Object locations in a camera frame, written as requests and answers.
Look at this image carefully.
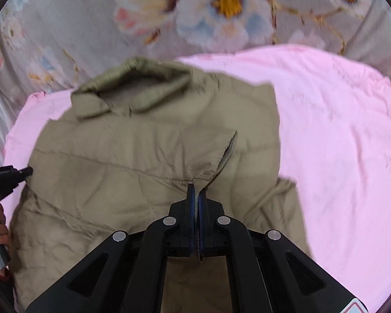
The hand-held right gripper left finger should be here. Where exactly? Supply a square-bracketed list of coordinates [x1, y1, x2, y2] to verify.
[25, 183, 197, 313]

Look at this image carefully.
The pink blanket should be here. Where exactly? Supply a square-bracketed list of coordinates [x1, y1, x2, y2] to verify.
[3, 44, 391, 313]

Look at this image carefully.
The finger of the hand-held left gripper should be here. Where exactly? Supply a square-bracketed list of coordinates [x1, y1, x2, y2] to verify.
[10, 166, 34, 179]

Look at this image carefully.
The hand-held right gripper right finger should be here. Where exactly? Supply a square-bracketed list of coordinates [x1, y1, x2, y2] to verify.
[198, 192, 369, 313]

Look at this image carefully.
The beige padded jacket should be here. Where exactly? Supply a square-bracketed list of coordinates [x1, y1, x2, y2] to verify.
[10, 57, 313, 313]

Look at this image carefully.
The grey floral bedsheet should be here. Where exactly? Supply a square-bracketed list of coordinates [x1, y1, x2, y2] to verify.
[0, 0, 391, 100]

